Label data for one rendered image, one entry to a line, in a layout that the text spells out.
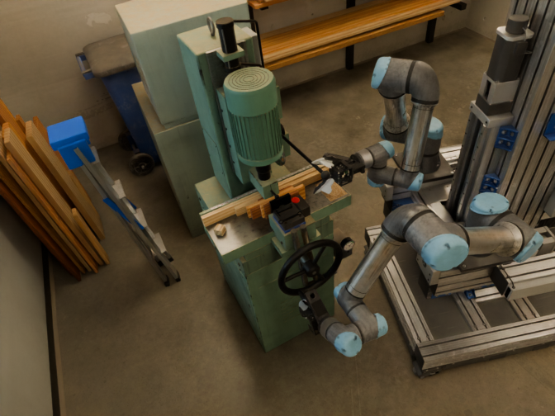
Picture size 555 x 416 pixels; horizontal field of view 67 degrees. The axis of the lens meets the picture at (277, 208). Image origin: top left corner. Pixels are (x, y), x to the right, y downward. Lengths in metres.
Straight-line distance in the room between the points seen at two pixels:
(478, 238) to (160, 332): 1.84
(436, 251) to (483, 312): 1.18
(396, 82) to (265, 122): 0.49
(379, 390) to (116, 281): 1.72
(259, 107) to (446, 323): 1.43
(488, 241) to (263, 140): 0.79
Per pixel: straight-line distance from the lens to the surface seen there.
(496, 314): 2.39
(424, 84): 1.60
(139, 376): 2.53
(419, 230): 1.25
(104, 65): 3.15
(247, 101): 1.40
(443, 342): 2.23
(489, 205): 1.63
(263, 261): 1.77
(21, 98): 3.88
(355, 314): 1.48
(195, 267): 2.80
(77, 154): 2.08
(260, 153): 1.52
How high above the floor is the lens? 2.15
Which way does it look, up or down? 45 degrees down
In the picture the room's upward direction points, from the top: 8 degrees counter-clockwise
